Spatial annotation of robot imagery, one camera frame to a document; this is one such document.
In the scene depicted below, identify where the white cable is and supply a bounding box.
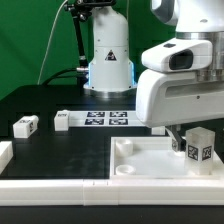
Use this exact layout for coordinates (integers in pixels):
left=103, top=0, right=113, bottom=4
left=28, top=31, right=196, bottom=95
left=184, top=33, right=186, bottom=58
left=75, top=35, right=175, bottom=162
left=37, top=0, right=69, bottom=86

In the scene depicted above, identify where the black cable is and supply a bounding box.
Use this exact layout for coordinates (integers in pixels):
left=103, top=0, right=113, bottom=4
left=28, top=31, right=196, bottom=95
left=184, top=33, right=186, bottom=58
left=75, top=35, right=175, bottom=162
left=42, top=68, right=90, bottom=86

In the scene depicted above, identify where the white square tabletop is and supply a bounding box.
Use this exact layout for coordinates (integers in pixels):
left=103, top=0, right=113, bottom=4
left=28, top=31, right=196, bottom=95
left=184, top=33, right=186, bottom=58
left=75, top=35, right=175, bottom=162
left=110, top=137, right=224, bottom=179

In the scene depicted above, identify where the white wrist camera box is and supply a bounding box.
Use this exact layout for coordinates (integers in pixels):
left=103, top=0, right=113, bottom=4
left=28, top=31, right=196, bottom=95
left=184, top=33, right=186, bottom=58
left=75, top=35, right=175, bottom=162
left=141, top=38, right=213, bottom=73

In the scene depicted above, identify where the white sheet with tags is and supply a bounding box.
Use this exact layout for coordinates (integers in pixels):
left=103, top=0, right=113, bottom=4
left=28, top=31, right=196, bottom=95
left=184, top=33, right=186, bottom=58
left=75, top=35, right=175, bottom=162
left=69, top=111, right=142, bottom=127

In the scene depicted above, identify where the white left fence piece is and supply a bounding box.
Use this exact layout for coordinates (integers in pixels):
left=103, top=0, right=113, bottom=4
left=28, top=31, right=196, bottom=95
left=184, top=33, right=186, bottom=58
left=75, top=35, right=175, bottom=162
left=0, top=141, right=13, bottom=174

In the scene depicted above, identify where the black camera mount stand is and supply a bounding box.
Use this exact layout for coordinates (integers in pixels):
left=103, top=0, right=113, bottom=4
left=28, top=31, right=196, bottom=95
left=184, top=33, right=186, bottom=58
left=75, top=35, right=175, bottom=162
left=64, top=0, right=117, bottom=74

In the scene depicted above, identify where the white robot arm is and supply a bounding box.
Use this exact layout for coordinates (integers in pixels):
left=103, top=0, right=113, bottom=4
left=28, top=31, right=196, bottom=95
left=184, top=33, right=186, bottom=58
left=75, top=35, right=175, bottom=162
left=84, top=0, right=224, bottom=128

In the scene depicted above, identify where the white front fence rail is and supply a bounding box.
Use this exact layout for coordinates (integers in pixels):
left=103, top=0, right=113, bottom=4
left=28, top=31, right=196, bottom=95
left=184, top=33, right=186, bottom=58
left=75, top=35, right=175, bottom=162
left=0, top=180, right=224, bottom=206

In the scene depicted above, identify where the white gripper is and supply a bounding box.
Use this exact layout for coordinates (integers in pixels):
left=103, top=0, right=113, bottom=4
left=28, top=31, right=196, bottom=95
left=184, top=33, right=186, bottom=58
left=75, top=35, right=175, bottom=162
left=136, top=69, right=224, bottom=152

